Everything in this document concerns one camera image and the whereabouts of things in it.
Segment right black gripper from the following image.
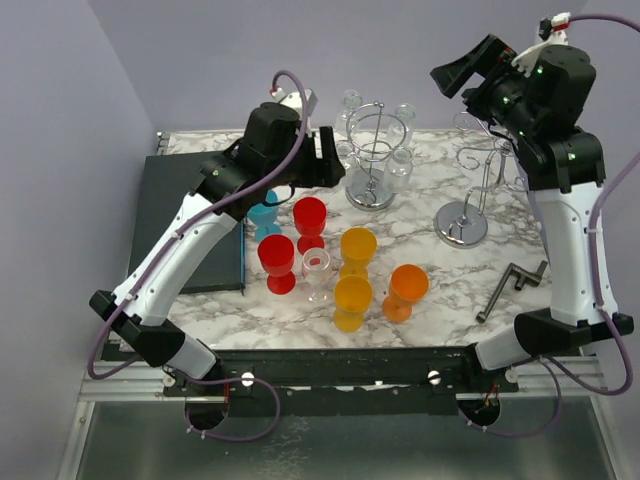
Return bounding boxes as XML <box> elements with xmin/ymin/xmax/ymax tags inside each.
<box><xmin>431</xmin><ymin>32</ymin><xmax>539</xmax><ymax>141</ymax></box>

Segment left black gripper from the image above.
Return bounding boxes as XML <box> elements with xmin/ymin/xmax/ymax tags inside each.
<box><xmin>266</xmin><ymin>125</ymin><xmax>345</xmax><ymax>188</ymax></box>

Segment red plastic wine glass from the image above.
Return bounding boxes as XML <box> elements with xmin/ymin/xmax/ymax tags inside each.
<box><xmin>257</xmin><ymin>234</ymin><xmax>296</xmax><ymax>295</ymax></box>
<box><xmin>293</xmin><ymin>197</ymin><xmax>327</xmax><ymax>255</ymax></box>

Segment blue plastic wine glass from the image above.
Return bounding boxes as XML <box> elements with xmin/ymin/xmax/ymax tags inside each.
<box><xmin>247</xmin><ymin>190</ymin><xmax>282</xmax><ymax>243</ymax></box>

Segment clear wine glass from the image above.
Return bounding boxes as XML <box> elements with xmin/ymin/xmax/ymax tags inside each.
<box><xmin>302</xmin><ymin>247</ymin><xmax>332</xmax><ymax>302</ymax></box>

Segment yellow-orange wine glass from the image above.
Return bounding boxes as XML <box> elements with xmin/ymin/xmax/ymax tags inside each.
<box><xmin>333</xmin><ymin>275</ymin><xmax>373</xmax><ymax>333</ymax></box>

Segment dark orange wine glass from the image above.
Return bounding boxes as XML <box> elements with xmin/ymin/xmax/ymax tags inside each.
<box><xmin>382</xmin><ymin>264</ymin><xmax>430</xmax><ymax>323</ymax></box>

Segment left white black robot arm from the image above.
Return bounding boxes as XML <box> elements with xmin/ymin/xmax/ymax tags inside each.
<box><xmin>89</xmin><ymin>102</ymin><xmax>345</xmax><ymax>395</ymax></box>

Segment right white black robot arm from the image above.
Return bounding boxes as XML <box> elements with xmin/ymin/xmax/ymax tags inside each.
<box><xmin>430</xmin><ymin>35</ymin><xmax>634</xmax><ymax>392</ymax></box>

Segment chrome bottle rack centre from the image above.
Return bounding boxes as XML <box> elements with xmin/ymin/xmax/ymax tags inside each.
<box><xmin>345</xmin><ymin>101</ymin><xmax>399</xmax><ymax>212</ymax></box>

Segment orange standing plastic wine glass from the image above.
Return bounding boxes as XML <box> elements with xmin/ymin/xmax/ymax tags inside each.
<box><xmin>339</xmin><ymin>227</ymin><xmax>377</xmax><ymax>280</ymax></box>

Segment chrome wine glass rack right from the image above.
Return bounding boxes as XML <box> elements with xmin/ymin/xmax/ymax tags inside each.
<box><xmin>433</xmin><ymin>112</ymin><xmax>526</xmax><ymax>249</ymax></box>

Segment clear glass bottle front left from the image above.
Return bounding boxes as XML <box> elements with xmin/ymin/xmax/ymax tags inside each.
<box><xmin>335</xmin><ymin>140</ymin><xmax>357</xmax><ymax>174</ymax></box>

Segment clear glass bottle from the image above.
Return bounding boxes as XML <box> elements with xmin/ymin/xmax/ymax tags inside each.
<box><xmin>383</xmin><ymin>147</ymin><xmax>413</xmax><ymax>194</ymax></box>
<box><xmin>334</xmin><ymin>89</ymin><xmax>363</xmax><ymax>136</ymax></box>
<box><xmin>335</xmin><ymin>140</ymin><xmax>357</xmax><ymax>174</ymax></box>
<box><xmin>386</xmin><ymin>103</ymin><xmax>416</xmax><ymax>147</ymax></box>

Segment clear glass bottle back left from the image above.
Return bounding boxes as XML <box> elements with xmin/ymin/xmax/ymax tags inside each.
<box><xmin>334</xmin><ymin>89</ymin><xmax>363</xmax><ymax>136</ymax></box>

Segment clear glass bottle front right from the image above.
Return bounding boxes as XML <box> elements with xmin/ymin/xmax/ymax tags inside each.
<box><xmin>383</xmin><ymin>147</ymin><xmax>413</xmax><ymax>194</ymax></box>

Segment clear glass bottle back right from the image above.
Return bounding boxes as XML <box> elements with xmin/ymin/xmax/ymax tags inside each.
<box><xmin>386</xmin><ymin>103</ymin><xmax>416</xmax><ymax>147</ymax></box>

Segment dark metal crank key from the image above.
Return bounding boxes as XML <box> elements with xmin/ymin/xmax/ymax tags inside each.
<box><xmin>474</xmin><ymin>259</ymin><xmax>550</xmax><ymax>325</ymax></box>

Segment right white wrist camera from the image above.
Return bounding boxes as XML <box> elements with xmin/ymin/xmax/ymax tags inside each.
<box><xmin>511</xmin><ymin>12</ymin><xmax>571</xmax><ymax>77</ymax></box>

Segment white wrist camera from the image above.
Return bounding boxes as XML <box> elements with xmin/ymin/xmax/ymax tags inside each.
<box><xmin>511</xmin><ymin>12</ymin><xmax>571</xmax><ymax>77</ymax></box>
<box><xmin>269</xmin><ymin>86</ymin><xmax>318</xmax><ymax>130</ymax></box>

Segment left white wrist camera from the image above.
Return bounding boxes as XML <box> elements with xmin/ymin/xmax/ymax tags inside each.
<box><xmin>269</xmin><ymin>86</ymin><xmax>318</xmax><ymax>130</ymax></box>

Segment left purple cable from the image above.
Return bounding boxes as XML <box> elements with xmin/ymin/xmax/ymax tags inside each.
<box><xmin>87</xmin><ymin>69</ymin><xmax>309</xmax><ymax>379</ymax></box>

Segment purple cable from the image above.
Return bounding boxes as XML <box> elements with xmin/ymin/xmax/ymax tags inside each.
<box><xmin>87</xmin><ymin>69</ymin><xmax>309</xmax><ymax>379</ymax></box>
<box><xmin>467</xmin><ymin>12</ymin><xmax>640</xmax><ymax>439</ymax></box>

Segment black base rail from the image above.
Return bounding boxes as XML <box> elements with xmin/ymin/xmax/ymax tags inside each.
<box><xmin>162</xmin><ymin>347</ymin><xmax>518</xmax><ymax>417</ymax></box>

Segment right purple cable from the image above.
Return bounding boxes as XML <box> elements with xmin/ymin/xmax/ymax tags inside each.
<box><xmin>467</xmin><ymin>12</ymin><xmax>640</xmax><ymax>439</ymax></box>

